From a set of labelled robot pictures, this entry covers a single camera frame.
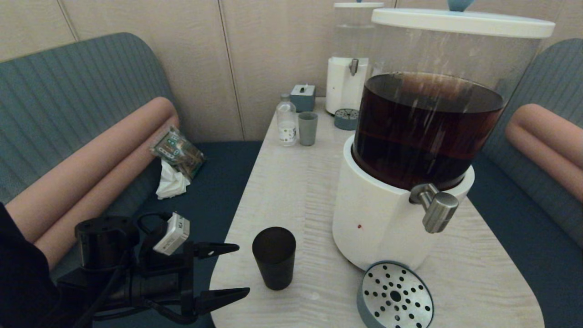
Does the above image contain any black plastic cup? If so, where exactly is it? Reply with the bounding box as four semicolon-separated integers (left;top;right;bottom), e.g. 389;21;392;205
252;226;297;291

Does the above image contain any large metal dispenser tap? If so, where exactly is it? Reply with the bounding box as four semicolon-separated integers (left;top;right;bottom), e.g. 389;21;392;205
409;183;460;234

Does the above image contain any grey-green cup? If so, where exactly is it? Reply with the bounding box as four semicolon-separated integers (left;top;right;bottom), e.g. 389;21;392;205
298;112;318;147

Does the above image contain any crumpled white tissue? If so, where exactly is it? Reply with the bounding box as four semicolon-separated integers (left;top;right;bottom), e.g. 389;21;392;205
156;159;192;200

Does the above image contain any green snack packet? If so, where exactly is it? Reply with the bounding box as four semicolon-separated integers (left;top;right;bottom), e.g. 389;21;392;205
149;126;206;180

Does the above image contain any clear plastic bottle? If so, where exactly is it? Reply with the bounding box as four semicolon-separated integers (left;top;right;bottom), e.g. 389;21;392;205
276;93;298;147

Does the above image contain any blue-grey small box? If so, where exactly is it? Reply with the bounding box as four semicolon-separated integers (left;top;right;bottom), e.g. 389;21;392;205
290;84;317;113

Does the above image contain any large tea dispenser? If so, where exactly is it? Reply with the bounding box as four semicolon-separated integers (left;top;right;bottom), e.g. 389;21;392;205
332;22;545;272

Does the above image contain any large blue-grey perforated drip tray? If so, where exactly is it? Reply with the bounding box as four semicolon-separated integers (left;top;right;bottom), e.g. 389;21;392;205
357;260;434;328

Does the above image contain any small blue-grey perforated drip tray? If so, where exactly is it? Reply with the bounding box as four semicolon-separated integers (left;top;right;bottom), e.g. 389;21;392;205
334;108;360;131

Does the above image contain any small far water dispenser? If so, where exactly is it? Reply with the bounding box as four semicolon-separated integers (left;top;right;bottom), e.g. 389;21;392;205
326;8;384;117

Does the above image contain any teal upholstered bench sofa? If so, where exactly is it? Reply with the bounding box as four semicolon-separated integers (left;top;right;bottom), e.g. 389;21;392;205
0;32;265;328
465;38;583;328

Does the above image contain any small white dispenser lid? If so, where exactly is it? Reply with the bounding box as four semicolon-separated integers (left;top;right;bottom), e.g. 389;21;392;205
334;0;384;10

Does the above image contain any large white dispenser lid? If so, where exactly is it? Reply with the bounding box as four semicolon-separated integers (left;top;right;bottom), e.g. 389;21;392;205
371;0;556;39

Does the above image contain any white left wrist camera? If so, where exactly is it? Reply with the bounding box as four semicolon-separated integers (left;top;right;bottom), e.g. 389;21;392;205
153;212;191;256

